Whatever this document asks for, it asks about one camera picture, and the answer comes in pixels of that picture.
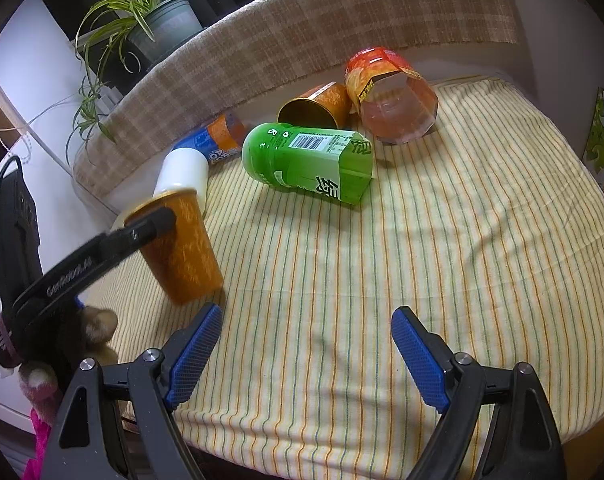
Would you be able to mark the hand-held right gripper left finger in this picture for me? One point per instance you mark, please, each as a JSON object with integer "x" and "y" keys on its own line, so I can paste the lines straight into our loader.
{"x": 194, "y": 360}

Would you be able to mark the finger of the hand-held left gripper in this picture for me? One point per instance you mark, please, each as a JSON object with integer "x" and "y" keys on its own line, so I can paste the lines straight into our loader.
{"x": 101, "y": 252}

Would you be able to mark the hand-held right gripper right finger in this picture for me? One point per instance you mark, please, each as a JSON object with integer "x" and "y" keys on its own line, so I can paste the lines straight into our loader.
{"x": 419, "y": 365}

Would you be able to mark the orange paper cup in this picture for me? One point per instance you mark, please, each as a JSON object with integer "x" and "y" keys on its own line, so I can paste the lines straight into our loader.
{"x": 186, "y": 252}

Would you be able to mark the white cup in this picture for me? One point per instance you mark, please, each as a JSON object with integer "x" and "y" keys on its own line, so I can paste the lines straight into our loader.
{"x": 181, "y": 172}

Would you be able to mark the blue and orange cup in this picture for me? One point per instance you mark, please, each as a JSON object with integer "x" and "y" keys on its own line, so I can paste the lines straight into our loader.
{"x": 221, "y": 135}

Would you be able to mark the clear cup with orange label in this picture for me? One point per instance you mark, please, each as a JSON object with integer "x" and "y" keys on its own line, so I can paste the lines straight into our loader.
{"x": 397, "y": 105}

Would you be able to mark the orange cup with gold inside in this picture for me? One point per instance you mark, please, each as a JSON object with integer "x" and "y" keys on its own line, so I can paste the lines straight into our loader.
{"x": 327, "y": 97}

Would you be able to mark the person's left hand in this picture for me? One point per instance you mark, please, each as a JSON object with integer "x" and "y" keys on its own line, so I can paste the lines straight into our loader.
{"x": 101, "y": 325}

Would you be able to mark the yellow striped cloth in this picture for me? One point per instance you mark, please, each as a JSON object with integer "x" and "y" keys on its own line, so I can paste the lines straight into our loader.
{"x": 357, "y": 270}

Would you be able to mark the green plastic bottle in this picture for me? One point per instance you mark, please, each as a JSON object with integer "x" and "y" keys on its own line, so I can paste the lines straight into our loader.
{"x": 302, "y": 165}

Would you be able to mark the spider plant in grey pot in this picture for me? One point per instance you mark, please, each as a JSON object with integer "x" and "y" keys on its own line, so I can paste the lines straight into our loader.
{"x": 164, "y": 22}

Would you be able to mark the checkered beige cushion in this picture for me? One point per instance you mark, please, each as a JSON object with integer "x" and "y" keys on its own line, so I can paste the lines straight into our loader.
{"x": 282, "y": 35}

